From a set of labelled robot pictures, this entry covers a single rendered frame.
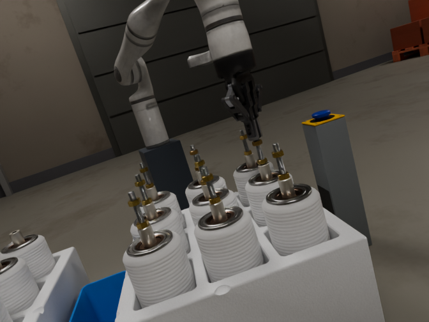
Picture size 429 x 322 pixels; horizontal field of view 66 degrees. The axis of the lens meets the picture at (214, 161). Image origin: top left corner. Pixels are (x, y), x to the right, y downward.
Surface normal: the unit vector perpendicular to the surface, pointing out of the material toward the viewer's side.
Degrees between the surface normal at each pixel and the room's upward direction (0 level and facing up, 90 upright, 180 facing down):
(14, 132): 90
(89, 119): 90
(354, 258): 90
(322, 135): 90
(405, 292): 0
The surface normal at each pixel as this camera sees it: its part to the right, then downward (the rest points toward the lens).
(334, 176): 0.15, 0.18
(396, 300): -0.29, -0.93
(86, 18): 0.36, 0.11
